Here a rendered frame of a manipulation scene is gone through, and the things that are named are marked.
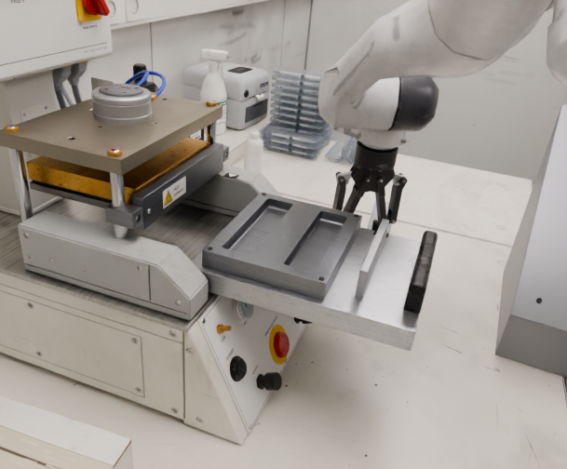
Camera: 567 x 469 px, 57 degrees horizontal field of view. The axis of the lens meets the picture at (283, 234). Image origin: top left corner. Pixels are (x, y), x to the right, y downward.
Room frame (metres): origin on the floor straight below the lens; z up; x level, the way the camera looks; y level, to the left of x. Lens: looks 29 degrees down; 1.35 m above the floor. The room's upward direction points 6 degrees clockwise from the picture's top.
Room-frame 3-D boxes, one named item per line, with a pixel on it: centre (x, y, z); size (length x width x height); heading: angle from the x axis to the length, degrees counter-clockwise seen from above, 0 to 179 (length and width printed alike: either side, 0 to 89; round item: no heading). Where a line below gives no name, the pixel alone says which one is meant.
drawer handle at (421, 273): (0.58, -0.18, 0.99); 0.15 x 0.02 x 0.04; 163
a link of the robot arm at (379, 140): (0.93, -0.13, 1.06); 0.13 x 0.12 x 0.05; 11
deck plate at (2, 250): (0.72, 0.27, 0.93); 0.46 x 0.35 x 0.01; 73
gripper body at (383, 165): (0.92, -0.15, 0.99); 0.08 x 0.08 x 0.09
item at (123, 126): (0.74, 0.26, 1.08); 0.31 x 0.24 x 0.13; 163
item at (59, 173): (0.72, 0.24, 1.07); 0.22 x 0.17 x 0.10; 163
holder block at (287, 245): (0.64, -0.01, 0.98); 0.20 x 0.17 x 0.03; 163
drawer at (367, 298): (0.62, -0.05, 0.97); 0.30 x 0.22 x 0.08; 73
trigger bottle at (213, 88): (1.60, 0.25, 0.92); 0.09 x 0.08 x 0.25; 80
